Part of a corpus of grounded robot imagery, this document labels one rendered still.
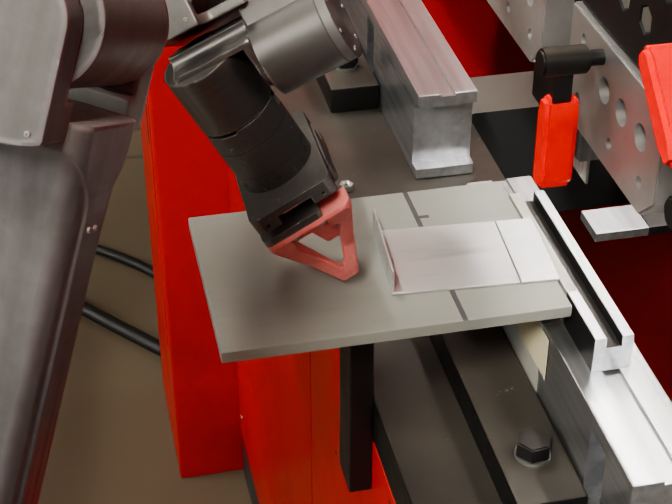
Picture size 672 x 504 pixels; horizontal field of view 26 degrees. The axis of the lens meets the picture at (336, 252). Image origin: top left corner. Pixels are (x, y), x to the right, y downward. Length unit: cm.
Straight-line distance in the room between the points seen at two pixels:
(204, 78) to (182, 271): 119
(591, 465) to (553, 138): 28
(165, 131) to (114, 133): 138
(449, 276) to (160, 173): 99
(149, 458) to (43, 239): 183
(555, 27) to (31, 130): 50
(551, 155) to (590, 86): 5
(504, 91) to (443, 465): 60
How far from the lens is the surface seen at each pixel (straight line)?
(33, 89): 59
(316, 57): 97
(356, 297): 109
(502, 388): 116
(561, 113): 91
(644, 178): 86
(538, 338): 113
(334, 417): 140
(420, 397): 119
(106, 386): 260
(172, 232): 210
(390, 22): 156
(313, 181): 101
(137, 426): 251
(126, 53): 63
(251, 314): 107
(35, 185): 62
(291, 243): 103
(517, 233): 116
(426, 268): 112
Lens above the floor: 165
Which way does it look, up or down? 35 degrees down
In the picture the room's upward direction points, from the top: straight up
